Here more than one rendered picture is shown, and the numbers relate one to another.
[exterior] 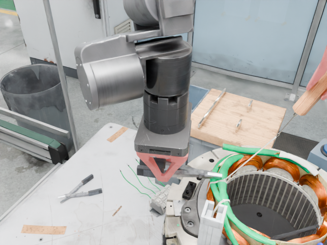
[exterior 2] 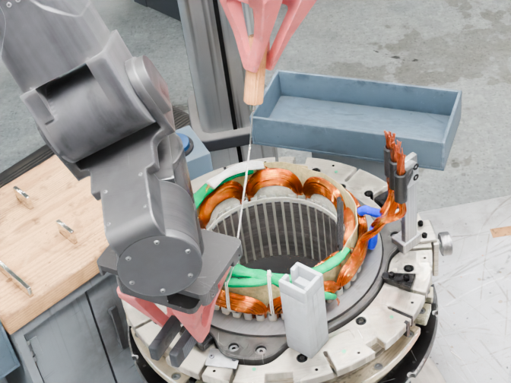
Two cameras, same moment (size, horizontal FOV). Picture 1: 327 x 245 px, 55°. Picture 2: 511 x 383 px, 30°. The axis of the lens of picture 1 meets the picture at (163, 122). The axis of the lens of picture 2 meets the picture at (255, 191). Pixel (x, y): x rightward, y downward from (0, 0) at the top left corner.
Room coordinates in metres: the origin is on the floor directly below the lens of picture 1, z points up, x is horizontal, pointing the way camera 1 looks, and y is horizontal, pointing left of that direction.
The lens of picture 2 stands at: (0.03, 0.47, 1.79)
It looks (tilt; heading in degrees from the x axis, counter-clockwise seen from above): 41 degrees down; 294
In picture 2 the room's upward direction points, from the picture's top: 8 degrees counter-clockwise
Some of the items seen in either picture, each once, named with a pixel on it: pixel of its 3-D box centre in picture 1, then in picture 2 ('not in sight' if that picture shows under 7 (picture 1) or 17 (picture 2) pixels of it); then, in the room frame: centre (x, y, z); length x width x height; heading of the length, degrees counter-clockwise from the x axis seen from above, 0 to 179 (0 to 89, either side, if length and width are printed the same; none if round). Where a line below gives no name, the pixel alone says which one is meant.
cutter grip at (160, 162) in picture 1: (152, 162); (165, 337); (0.34, 0.02, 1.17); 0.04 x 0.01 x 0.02; 82
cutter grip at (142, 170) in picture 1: (150, 171); (185, 343); (0.32, 0.02, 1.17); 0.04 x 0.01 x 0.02; 82
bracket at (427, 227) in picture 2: not in sight; (425, 248); (0.16, -0.23, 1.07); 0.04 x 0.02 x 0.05; 115
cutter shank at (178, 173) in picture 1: (183, 173); not in sight; (0.32, -0.03, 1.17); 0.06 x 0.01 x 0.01; 92
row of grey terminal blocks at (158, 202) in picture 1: (165, 199); not in sight; (0.57, -0.01, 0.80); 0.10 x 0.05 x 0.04; 138
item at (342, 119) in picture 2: not in sight; (359, 188); (0.30, -0.47, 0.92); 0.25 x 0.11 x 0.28; 179
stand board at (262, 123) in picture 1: (235, 120); (36, 235); (0.61, -0.18, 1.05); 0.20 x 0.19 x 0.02; 62
